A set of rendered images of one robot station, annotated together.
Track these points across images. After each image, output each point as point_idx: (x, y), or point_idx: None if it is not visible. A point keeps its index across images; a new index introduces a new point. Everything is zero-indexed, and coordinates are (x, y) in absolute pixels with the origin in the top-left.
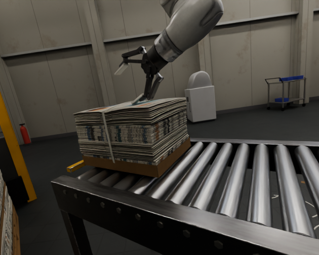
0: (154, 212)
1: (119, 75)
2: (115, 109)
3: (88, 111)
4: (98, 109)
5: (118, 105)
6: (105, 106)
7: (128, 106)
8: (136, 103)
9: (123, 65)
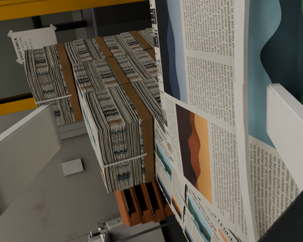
0: None
1: (51, 109)
2: (258, 203)
3: (201, 197)
4: (200, 163)
5: (252, 195)
6: (159, 50)
7: (284, 164)
8: (260, 27)
9: (8, 205)
